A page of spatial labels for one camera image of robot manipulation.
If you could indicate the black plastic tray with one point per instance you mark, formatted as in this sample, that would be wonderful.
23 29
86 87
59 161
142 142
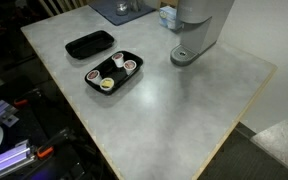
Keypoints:
112 75
89 45

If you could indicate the yellow lid coffee pod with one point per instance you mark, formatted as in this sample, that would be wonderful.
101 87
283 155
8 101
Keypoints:
106 84

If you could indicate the red lid coffee pod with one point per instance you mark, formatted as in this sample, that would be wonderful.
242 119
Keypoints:
118 59
129 66
94 76

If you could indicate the light blue tissue box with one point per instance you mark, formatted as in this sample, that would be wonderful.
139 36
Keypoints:
169 16

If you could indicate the grey coffee machine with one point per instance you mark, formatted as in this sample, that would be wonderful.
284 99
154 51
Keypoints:
197 30

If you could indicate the dark blue cloth mat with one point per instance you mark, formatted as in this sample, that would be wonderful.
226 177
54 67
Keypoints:
117 18

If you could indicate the short glass jar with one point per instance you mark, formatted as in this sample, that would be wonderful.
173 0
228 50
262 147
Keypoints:
121 9

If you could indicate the silver metal holder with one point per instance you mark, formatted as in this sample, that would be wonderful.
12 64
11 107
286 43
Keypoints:
134 5

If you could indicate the wooden chair back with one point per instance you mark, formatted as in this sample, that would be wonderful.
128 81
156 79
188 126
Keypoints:
62 5

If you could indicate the speckled grey countertop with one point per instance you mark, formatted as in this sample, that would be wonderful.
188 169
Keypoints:
284 143

